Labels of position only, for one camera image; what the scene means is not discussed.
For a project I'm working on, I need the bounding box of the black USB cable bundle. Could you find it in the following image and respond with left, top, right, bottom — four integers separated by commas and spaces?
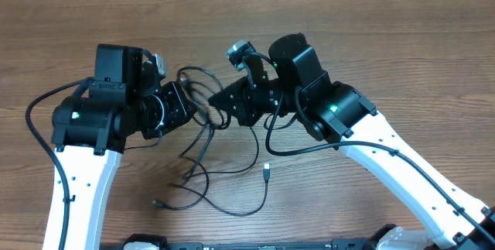
152, 66, 271, 217

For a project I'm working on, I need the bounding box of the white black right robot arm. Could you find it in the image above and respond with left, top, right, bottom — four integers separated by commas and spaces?
209, 33, 494, 249

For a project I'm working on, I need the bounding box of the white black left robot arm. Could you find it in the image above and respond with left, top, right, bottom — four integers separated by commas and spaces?
43, 44, 196, 249

